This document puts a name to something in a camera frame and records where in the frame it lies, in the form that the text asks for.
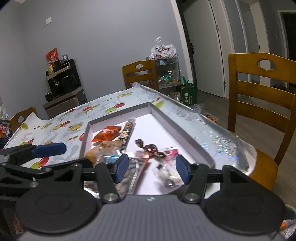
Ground white printed plastic bag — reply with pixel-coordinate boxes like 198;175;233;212
150;37;177;59

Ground orange snack packet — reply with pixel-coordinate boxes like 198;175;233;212
91;125;122;143

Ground green shopping bag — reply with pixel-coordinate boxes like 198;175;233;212
180;76;197;107

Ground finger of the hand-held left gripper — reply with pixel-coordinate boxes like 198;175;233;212
0;162;55;187
0;142;67;166

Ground black noodle bag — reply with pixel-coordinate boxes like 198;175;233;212
0;119;12;149

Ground long orange snack bar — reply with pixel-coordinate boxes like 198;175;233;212
135;150;152;183

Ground red snack bag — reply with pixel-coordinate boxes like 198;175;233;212
46;47;58;62

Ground fruit print tablecloth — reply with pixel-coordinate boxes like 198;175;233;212
2;83;257;197

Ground metal storage rack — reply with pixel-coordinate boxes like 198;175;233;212
146;56;182;93

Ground clear tan pastry packet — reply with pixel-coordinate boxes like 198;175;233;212
84;139;125;166

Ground grey cabinet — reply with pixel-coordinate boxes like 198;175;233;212
43;86;88;119

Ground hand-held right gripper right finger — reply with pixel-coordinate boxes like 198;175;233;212
175;155;257;204

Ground clear grey blue-label snack packet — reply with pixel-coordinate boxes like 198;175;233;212
83;153;139;197

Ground green wrapped snacks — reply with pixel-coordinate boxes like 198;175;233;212
158;72;174;81

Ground wooden chair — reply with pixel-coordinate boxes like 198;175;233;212
228;53;296;190
122;60;160;92
9;107;37;132

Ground grey cardboard box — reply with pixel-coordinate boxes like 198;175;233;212
80;102;216;195

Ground white door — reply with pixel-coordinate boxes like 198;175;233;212
184;0;226;98

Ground snack bags on floor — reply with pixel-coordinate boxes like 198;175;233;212
201;112;219;123

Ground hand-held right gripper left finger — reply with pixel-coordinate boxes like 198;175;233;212
53;153;129;204

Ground clear pink print candy packet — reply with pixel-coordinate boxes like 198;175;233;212
154;147;179;183

